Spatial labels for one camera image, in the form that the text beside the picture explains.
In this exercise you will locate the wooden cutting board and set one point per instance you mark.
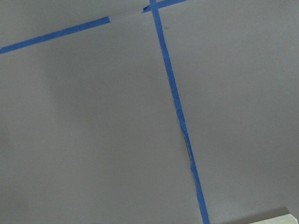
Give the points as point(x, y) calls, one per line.
point(284, 219)

